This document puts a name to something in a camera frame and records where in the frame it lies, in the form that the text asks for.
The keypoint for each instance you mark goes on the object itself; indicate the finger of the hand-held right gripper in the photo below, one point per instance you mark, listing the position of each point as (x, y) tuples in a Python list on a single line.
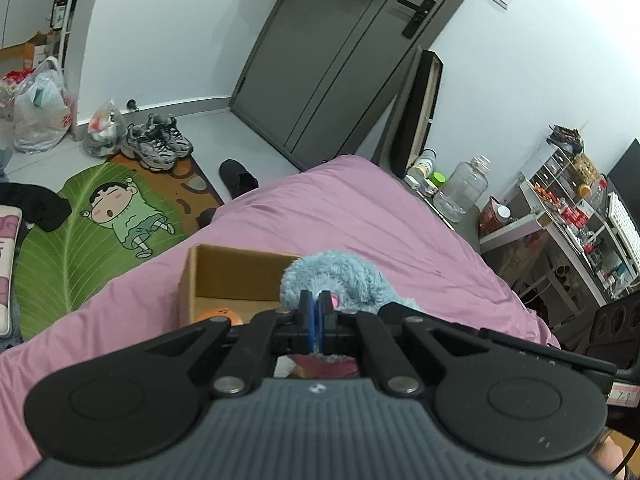
[(400, 310)]

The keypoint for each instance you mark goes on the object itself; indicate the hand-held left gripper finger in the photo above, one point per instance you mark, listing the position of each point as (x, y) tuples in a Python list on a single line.
[(322, 327), (311, 327)]

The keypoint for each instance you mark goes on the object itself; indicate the blue plush toy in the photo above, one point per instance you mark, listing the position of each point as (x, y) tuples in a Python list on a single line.
[(345, 275)]

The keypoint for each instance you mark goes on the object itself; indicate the cardboard box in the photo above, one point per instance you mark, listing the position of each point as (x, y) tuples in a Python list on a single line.
[(235, 272)]

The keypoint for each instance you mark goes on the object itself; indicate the black speaker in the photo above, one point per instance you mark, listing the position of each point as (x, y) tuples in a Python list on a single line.
[(615, 320)]

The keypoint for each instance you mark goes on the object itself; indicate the orange plush toy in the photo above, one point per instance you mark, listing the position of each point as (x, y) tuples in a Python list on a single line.
[(217, 316)]

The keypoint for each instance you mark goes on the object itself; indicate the pink bed sheet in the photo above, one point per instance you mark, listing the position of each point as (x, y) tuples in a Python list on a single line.
[(350, 210)]

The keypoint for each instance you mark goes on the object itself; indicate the white shelf desk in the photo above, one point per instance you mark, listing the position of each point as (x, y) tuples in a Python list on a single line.
[(530, 222)]

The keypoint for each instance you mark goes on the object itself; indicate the green cap bottle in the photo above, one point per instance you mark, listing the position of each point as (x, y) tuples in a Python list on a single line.
[(438, 181)]

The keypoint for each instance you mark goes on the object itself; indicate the clear water jug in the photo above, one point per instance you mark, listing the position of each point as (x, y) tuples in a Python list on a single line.
[(462, 190)]

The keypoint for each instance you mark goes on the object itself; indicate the glass jar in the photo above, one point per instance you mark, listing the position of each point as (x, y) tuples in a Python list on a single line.
[(421, 165)]

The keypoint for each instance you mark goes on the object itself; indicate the white keyboard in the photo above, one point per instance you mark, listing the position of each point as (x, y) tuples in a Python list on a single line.
[(625, 222)]

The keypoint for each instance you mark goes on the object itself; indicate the black slipper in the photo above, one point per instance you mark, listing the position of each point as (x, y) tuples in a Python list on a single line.
[(235, 177), (206, 217)]

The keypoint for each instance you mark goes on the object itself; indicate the wicker basket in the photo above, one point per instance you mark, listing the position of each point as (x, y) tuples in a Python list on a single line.
[(586, 167)]

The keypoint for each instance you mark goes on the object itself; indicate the long black box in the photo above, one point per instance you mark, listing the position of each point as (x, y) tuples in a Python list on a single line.
[(415, 115)]

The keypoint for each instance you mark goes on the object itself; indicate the black monitor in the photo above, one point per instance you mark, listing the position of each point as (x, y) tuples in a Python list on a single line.
[(629, 167)]

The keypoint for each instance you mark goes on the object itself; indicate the grey sneaker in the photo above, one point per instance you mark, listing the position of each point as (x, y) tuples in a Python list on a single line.
[(147, 147), (172, 135)]

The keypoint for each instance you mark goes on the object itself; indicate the green cartoon floor mat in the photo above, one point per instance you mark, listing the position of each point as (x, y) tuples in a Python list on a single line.
[(60, 260)]

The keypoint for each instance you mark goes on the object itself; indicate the grey door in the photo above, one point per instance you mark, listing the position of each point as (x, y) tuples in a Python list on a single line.
[(320, 60)]

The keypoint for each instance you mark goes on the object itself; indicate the clear plastic bag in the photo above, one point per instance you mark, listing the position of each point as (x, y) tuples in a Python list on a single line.
[(102, 132)]

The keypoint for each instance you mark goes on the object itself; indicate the black door lock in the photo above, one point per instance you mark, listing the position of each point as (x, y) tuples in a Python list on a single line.
[(416, 12)]

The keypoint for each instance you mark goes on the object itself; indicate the black cloth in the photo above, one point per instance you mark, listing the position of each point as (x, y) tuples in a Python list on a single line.
[(35, 205)]

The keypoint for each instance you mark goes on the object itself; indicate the pink printed pillow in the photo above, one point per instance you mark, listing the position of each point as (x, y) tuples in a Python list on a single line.
[(7, 270)]

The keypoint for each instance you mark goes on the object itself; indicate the white plastic bag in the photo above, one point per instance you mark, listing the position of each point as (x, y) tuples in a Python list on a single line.
[(40, 115)]

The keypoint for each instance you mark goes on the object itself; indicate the white storage rack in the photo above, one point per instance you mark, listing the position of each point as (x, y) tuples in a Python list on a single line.
[(66, 20)]

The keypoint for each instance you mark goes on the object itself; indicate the dark bottle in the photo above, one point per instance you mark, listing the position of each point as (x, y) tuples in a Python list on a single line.
[(59, 7)]

